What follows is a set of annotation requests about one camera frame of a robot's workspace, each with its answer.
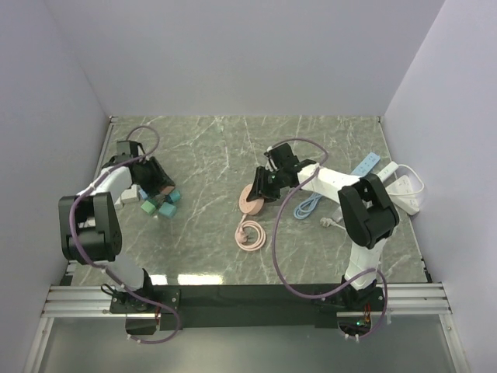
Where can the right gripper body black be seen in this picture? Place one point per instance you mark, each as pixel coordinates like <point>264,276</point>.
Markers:
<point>279,183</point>

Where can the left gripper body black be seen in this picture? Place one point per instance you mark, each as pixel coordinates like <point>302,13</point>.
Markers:
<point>152,176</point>

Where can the pink round power strip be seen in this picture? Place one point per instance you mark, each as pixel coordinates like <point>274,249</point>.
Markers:
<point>249,207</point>

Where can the white square charger plug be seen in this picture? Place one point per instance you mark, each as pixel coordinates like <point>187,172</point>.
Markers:
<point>130,195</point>

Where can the green plug adapter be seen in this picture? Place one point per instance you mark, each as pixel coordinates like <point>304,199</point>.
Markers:
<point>149,207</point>

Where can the green charger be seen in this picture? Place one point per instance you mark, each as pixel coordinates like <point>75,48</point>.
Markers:
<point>167,210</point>

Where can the blue long power strip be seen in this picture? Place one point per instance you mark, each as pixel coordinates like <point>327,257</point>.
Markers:
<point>366,165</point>

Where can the pink brown charger plug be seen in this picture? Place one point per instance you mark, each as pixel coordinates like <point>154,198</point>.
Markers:
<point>167,190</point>

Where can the teal dual USB charger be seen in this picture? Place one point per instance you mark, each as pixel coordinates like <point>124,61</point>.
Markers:
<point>173,197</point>

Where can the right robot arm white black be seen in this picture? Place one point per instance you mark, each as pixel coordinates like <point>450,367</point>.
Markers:
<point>369,215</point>

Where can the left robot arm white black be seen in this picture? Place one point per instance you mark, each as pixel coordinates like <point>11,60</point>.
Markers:
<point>89,226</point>

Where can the black base bar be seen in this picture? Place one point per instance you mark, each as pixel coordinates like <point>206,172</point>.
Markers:
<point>221,305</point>

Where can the white triangular power strip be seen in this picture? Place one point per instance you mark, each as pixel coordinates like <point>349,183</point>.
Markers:
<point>402,195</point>

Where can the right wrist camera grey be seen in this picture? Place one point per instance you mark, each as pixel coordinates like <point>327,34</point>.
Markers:
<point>270,164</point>

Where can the aluminium rail frame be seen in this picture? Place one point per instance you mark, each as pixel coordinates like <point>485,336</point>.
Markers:
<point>88,302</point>

